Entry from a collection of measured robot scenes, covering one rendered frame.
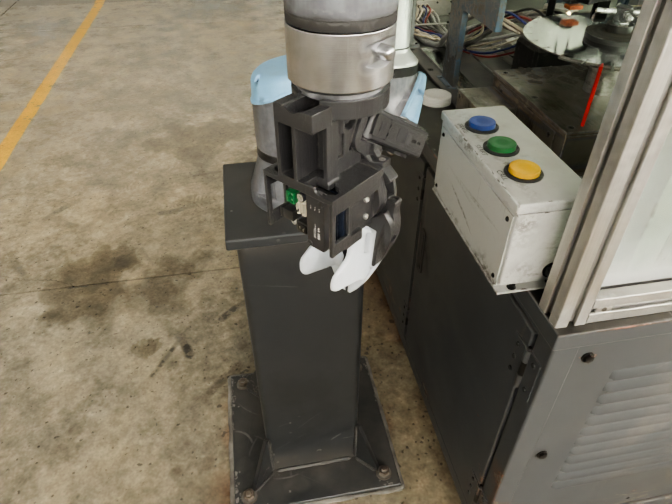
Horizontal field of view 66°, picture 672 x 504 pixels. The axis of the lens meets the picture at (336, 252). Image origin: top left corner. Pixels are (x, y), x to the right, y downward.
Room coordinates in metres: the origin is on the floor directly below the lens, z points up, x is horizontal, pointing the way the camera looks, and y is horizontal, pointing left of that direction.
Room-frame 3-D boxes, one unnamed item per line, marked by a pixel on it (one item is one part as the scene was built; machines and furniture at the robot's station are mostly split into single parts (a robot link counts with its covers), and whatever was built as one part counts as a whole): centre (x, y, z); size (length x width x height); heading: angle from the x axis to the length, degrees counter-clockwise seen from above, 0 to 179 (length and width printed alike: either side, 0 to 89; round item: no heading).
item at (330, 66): (0.36, -0.01, 1.13); 0.08 x 0.08 x 0.05
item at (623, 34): (1.00, -0.52, 0.96); 0.11 x 0.11 x 0.03
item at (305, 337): (0.79, 0.07, 0.37); 0.40 x 0.40 x 0.75; 10
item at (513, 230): (0.67, -0.25, 0.82); 0.28 x 0.11 x 0.15; 10
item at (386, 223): (0.36, -0.03, 0.99); 0.05 x 0.02 x 0.09; 50
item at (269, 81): (0.79, 0.07, 0.91); 0.13 x 0.12 x 0.14; 82
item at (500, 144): (0.67, -0.23, 0.90); 0.04 x 0.04 x 0.02
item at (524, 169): (0.60, -0.25, 0.90); 0.04 x 0.04 x 0.02
